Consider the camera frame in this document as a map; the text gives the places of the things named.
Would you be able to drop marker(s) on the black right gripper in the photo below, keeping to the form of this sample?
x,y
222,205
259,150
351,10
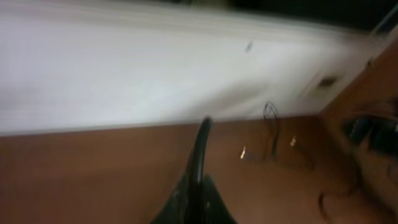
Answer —
x,y
381,133

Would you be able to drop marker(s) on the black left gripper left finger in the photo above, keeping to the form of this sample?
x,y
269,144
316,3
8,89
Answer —
x,y
173,212

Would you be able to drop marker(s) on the white wall socket plate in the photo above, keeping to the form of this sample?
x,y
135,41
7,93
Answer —
x,y
320,85

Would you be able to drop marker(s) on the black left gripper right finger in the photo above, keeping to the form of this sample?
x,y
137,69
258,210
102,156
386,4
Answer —
x,y
215,210

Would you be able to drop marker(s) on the wooden side panel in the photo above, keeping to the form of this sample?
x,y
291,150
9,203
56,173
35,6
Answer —
x,y
372,93

